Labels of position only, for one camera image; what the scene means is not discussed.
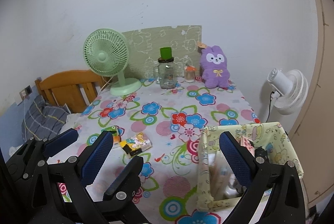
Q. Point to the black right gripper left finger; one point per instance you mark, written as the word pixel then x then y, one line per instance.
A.
pixel 77 172

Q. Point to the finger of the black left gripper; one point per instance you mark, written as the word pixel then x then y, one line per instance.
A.
pixel 28 162
pixel 60 142

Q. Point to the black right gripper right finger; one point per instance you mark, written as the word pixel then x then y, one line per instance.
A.
pixel 286 201

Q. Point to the white towel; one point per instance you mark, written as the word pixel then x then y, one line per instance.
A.
pixel 234 188

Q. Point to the yellow cartoon fabric storage box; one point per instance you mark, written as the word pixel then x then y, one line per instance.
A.
pixel 269 136

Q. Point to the pink cartoon cloth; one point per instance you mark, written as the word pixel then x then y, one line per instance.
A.
pixel 248 144

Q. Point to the grey plaid pillow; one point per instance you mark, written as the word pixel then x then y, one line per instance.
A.
pixel 43 120

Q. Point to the green orange tissue pack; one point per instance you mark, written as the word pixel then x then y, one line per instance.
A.
pixel 117 133

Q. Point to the cartoon bear tissue pack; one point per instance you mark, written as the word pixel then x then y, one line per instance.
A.
pixel 135 145

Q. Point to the beige wardrobe door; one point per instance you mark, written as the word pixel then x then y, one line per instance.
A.
pixel 312 132

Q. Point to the floral tablecloth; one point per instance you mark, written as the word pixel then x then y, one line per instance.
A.
pixel 172 120

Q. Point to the green desk fan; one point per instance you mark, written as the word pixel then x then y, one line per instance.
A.
pixel 106 53

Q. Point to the white standing fan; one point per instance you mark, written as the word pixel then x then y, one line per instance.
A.
pixel 290 90

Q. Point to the glass mason jar mug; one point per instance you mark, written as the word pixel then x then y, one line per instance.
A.
pixel 164 73

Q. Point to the green cup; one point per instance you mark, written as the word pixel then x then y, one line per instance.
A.
pixel 166 53

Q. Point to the toothpick jar orange lid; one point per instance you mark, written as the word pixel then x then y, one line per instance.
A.
pixel 189 73

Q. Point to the purple plush bunny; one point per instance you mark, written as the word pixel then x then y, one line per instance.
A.
pixel 213 64

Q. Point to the wall power socket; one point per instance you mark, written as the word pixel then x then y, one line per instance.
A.
pixel 25 92

